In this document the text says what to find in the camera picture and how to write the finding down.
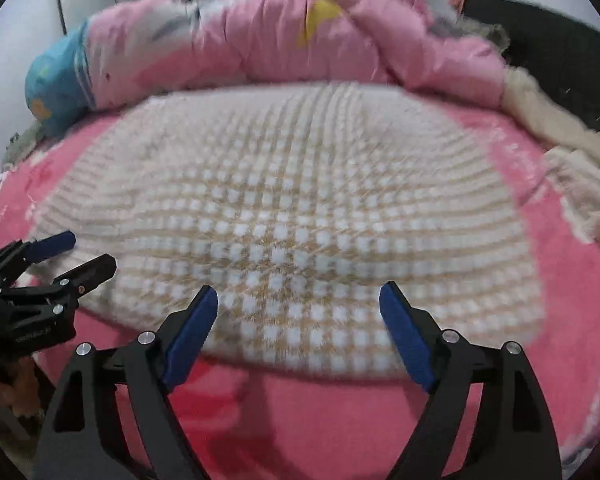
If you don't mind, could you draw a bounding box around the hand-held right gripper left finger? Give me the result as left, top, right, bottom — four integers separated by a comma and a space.
32, 285, 219, 480

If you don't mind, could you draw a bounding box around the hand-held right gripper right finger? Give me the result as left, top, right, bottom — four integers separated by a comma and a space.
379, 281, 563, 480

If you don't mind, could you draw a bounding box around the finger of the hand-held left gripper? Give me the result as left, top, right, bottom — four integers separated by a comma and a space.
10, 254, 117, 306
0, 231, 77, 281

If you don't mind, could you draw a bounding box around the person's left hand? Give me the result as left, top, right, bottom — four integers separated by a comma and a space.
0, 357, 40, 418

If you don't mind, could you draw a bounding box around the grey floral cloth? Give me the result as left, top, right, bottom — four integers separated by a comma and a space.
2, 125, 46, 166

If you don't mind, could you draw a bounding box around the pink floral bed sheet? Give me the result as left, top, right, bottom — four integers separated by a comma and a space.
0, 105, 600, 480

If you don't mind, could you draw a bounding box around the cream fluffy blanket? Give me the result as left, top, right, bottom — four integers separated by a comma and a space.
502, 65, 600, 256

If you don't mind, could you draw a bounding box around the pink printed quilt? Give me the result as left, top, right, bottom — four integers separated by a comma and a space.
24, 0, 508, 136

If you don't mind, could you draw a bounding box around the grey furry cloth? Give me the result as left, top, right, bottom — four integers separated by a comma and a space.
430, 15, 511, 56

